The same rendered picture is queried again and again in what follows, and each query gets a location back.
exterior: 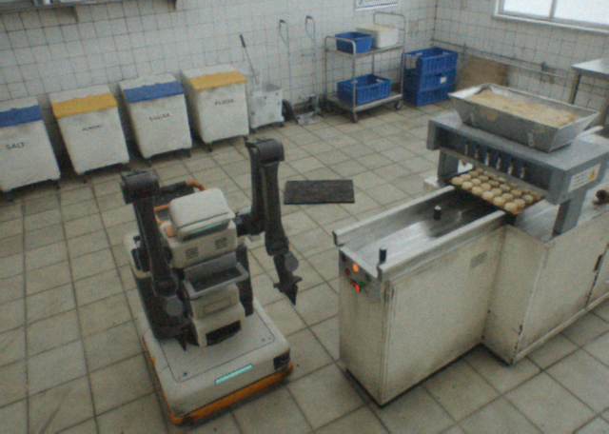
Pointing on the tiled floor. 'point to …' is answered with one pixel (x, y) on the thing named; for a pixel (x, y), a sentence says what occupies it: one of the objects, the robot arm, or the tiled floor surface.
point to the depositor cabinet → (542, 274)
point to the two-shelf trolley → (372, 73)
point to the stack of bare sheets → (319, 192)
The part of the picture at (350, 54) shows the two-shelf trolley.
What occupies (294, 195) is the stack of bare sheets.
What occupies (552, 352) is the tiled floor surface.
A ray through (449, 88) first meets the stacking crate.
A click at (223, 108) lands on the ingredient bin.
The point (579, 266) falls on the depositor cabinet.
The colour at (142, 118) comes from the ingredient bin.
